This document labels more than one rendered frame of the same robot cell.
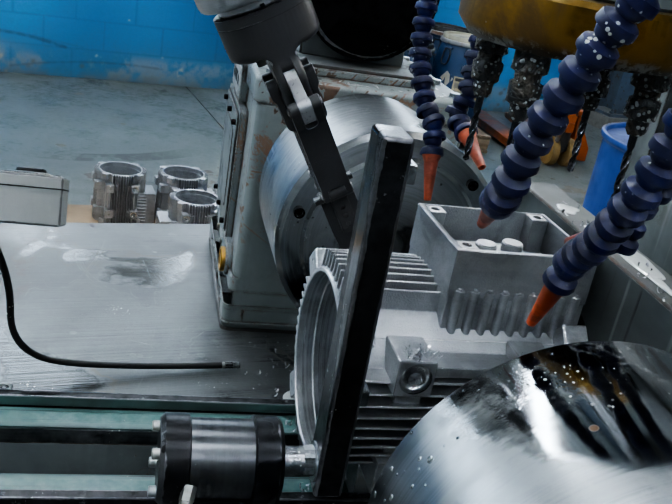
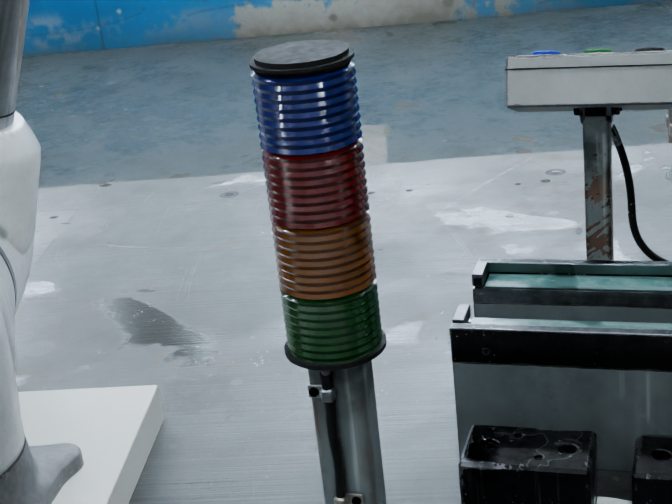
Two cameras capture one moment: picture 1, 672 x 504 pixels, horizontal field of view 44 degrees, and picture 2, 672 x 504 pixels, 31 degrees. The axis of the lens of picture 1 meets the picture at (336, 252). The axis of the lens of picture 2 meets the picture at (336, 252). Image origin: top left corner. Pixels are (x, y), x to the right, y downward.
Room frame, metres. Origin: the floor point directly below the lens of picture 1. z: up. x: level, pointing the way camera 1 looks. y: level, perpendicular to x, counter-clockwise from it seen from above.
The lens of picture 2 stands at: (-0.36, -0.05, 1.38)
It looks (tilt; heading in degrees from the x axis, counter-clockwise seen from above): 23 degrees down; 33
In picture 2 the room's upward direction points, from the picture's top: 6 degrees counter-clockwise
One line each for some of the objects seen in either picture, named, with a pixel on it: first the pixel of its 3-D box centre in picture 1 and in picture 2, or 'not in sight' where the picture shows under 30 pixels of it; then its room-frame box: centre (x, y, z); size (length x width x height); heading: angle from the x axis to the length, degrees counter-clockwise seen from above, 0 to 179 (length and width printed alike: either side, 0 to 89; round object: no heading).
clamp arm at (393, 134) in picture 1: (353, 323); not in sight; (0.47, -0.02, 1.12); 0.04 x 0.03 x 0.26; 105
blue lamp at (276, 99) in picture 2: not in sight; (307, 103); (0.20, 0.34, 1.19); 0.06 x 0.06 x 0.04
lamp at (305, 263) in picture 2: not in sight; (323, 246); (0.20, 0.34, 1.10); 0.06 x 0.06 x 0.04
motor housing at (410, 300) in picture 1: (426, 364); not in sight; (0.63, -0.09, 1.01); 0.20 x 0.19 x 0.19; 106
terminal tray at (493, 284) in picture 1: (494, 269); not in sight; (0.64, -0.13, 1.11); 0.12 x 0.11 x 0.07; 106
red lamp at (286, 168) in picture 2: not in sight; (315, 176); (0.20, 0.34, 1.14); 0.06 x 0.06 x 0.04
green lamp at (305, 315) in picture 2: not in sight; (331, 313); (0.20, 0.34, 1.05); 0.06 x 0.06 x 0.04
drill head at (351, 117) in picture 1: (361, 197); not in sight; (0.98, -0.02, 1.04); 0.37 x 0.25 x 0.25; 15
